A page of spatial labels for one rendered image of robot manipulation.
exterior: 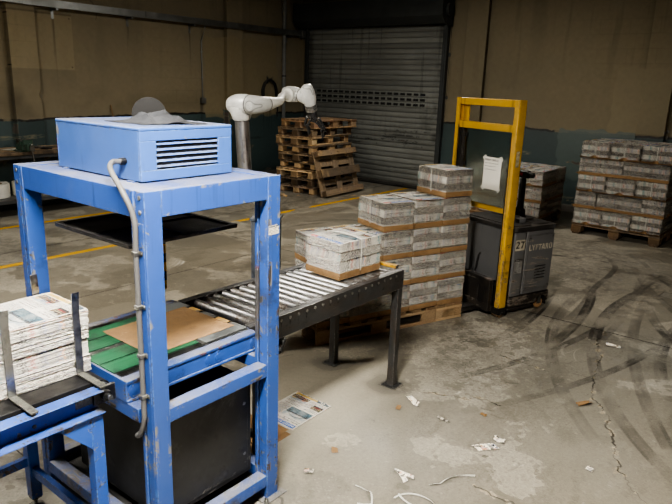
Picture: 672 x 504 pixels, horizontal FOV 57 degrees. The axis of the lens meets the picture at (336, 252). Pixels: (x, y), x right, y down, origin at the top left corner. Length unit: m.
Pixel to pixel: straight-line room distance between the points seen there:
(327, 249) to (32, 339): 1.82
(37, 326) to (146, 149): 0.75
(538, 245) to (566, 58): 5.73
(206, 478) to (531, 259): 3.72
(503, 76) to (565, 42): 1.13
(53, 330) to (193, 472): 0.87
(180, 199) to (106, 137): 0.44
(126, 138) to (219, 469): 1.51
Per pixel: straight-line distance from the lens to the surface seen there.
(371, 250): 3.84
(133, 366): 2.69
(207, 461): 2.94
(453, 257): 5.33
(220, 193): 2.44
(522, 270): 5.76
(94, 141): 2.67
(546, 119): 11.16
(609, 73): 10.87
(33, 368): 2.58
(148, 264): 2.29
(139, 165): 2.43
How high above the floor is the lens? 1.93
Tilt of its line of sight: 15 degrees down
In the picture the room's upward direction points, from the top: 2 degrees clockwise
